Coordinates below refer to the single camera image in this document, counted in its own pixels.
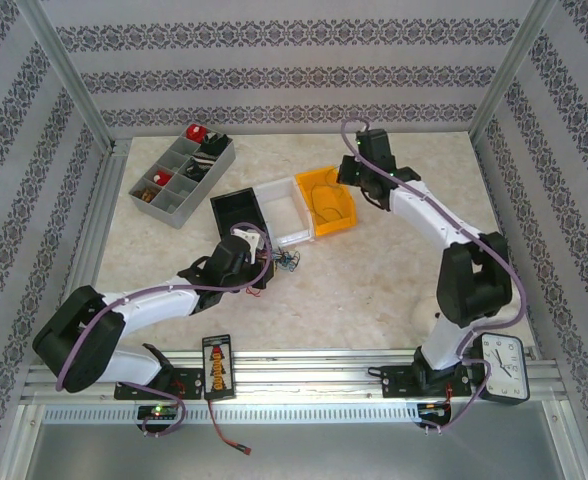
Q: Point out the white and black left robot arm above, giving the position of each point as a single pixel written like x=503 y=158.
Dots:
x=149 y=301

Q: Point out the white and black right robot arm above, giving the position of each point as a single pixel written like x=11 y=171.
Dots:
x=424 y=210

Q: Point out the white plastic bin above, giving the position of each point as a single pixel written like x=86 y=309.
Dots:
x=286 y=207

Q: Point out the black plastic bin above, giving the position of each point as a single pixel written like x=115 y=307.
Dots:
x=236 y=205

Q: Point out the grey compartment organizer tray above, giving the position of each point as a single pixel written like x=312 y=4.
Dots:
x=201 y=195

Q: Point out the yellow plastic bin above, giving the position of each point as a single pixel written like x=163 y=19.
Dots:
x=334 y=227

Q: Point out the black and white striped cloth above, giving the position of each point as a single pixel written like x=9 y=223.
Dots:
x=200 y=165

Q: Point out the small brown item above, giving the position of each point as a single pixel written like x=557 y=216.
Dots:
x=147 y=193

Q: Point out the red and white toy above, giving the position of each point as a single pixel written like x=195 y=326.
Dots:
x=162 y=177
x=195 y=132

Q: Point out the black board with orange label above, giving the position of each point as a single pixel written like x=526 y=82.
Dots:
x=219 y=367

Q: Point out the black fabric item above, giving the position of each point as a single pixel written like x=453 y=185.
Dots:
x=211 y=142

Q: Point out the small black control board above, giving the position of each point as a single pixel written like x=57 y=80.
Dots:
x=433 y=411
x=158 y=412

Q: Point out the red lead with connector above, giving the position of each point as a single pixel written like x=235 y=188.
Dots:
x=217 y=430

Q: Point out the black alarm clock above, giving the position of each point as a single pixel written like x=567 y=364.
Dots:
x=504 y=367

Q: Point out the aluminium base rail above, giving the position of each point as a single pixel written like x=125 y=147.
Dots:
x=314 y=372

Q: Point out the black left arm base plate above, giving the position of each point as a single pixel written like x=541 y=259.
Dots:
x=189 y=381

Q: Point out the aluminium side rail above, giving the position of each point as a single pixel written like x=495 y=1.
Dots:
x=106 y=205

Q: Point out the aluminium frame post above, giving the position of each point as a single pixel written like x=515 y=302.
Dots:
x=511 y=70
x=64 y=70

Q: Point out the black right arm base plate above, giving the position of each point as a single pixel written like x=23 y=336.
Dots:
x=399 y=381

